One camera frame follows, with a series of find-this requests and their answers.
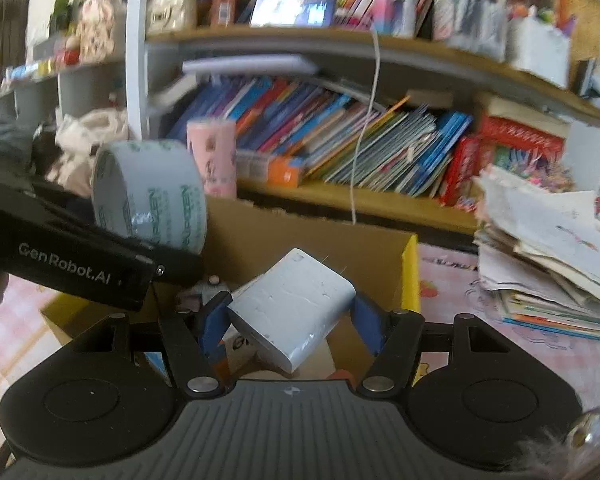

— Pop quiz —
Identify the pen holder full of pens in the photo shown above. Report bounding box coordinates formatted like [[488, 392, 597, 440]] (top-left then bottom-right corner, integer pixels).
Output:
[[430, 0, 509, 61]]

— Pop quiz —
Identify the row of colourful thin books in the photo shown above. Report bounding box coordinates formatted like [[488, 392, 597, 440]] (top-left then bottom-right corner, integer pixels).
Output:
[[172, 75, 473, 199]]

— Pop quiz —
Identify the yellow cardboard box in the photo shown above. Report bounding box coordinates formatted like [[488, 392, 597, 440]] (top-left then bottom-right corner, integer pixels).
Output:
[[40, 195, 421, 391]]

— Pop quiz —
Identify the cream hoodie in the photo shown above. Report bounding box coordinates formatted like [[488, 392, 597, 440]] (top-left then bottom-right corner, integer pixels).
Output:
[[55, 110, 132, 196]]

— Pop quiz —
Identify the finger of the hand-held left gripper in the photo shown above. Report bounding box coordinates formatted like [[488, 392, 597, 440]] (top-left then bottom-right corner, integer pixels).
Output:
[[145, 249, 204, 287]]

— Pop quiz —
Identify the grey fur keychain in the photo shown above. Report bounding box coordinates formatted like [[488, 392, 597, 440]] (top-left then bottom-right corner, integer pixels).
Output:
[[515, 407, 600, 480]]

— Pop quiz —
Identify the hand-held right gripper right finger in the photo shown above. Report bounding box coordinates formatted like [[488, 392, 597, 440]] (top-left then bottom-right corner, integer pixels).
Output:
[[350, 294, 523, 395]]

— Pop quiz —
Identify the messy stack of papers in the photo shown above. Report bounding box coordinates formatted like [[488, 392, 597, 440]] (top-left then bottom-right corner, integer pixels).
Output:
[[472, 165, 600, 344]]

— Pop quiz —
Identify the small white bottle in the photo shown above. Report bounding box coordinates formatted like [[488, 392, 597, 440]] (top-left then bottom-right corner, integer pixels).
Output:
[[395, 0, 417, 37]]

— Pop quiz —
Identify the grey side shelf unit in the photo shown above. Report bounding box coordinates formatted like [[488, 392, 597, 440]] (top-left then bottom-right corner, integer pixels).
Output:
[[0, 56, 129, 127]]

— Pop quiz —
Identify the white packing tape roll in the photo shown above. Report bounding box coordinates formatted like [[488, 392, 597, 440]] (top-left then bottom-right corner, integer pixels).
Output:
[[91, 140, 209, 254]]

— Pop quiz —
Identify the floral plush rabbit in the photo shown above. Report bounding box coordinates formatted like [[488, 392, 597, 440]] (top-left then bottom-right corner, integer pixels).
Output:
[[77, 0, 119, 59]]

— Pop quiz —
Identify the white orange barcode box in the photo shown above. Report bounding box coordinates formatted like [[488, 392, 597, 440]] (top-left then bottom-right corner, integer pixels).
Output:
[[215, 332, 266, 376]]

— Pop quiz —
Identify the long orange white box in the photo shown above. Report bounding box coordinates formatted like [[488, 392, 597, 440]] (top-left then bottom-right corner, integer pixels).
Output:
[[235, 150, 306, 189]]

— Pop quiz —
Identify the thick red dictionary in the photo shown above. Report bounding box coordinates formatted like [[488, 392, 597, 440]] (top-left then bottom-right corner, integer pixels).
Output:
[[477, 97, 572, 171]]

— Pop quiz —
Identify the pink sticker-covered cylinder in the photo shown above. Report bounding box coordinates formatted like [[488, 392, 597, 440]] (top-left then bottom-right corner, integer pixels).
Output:
[[186, 119, 238, 199]]

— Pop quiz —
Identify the grey cloth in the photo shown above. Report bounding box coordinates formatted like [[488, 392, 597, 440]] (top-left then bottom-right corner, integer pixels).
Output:
[[0, 120, 36, 186]]

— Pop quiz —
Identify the white power adapter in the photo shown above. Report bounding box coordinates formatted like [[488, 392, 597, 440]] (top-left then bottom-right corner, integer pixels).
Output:
[[227, 248, 357, 374]]

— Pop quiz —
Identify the white pearl handbag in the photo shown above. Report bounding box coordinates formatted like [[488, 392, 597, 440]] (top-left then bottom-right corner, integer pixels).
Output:
[[146, 0, 196, 34]]

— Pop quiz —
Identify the smartphone with lit screen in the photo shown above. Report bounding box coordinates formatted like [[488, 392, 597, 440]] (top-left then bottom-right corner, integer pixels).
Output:
[[250, 0, 336, 29]]

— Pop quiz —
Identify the white box of markers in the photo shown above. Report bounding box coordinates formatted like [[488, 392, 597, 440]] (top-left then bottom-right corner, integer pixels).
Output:
[[507, 7, 572, 89]]

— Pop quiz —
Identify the red boxed book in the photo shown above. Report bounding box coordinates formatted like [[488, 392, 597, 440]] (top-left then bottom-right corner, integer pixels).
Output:
[[437, 135, 481, 206]]

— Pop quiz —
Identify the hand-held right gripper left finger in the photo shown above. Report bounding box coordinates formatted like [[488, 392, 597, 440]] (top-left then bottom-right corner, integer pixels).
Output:
[[70, 290, 233, 397]]

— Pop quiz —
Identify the white wooden bookshelf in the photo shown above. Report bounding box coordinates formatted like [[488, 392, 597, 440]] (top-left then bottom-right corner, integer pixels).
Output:
[[122, 0, 600, 236]]

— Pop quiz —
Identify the flat white notebook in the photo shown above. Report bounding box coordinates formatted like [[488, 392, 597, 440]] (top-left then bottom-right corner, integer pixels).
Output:
[[182, 55, 319, 77]]

